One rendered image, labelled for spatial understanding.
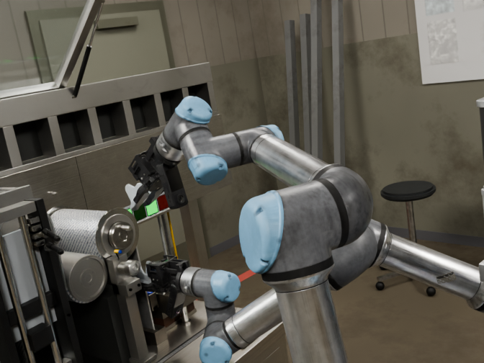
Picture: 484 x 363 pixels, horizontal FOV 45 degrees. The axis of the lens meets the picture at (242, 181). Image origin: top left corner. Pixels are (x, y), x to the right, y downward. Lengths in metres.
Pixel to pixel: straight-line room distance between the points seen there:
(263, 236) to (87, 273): 0.79
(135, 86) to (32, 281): 0.97
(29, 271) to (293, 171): 0.62
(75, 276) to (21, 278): 0.24
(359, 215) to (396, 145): 3.81
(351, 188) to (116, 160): 1.23
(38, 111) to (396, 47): 3.22
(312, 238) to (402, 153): 3.85
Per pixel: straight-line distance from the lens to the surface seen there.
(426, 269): 1.47
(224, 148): 1.23
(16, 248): 1.33
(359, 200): 0.92
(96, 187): 1.97
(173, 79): 2.24
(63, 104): 1.91
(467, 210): 4.59
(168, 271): 1.58
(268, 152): 1.17
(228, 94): 5.17
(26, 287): 1.35
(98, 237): 1.56
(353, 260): 1.30
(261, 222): 0.85
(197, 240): 2.55
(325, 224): 0.89
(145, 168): 1.40
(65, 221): 1.70
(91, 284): 1.57
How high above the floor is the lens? 1.67
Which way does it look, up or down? 12 degrees down
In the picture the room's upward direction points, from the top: 10 degrees counter-clockwise
